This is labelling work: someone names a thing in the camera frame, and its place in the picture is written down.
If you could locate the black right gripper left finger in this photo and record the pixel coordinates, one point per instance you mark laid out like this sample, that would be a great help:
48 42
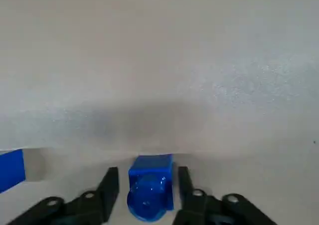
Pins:
99 205

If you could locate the blue cube block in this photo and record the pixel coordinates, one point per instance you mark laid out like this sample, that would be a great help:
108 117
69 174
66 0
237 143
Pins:
11 170

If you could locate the blue block with round knob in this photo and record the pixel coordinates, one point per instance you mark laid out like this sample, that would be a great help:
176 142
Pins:
149 170

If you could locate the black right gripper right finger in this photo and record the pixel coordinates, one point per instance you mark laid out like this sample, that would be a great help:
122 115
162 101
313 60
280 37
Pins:
197 207

